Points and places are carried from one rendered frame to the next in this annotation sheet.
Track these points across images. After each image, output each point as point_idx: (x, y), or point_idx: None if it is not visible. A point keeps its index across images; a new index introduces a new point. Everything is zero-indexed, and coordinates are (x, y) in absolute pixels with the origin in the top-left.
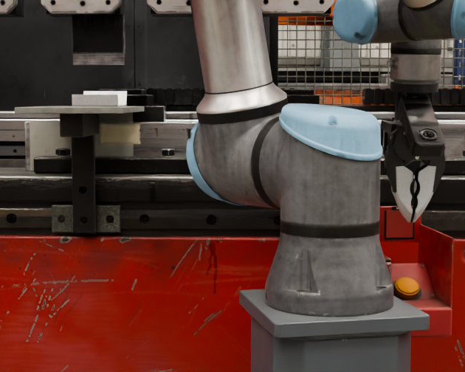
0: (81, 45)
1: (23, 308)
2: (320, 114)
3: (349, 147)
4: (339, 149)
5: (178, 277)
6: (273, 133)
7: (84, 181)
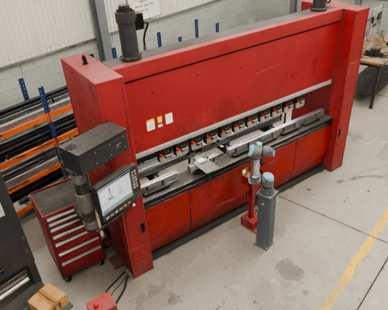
0: (196, 152)
1: (199, 195)
2: (270, 178)
3: (273, 179)
4: (272, 180)
5: (218, 181)
6: (263, 179)
7: (207, 175)
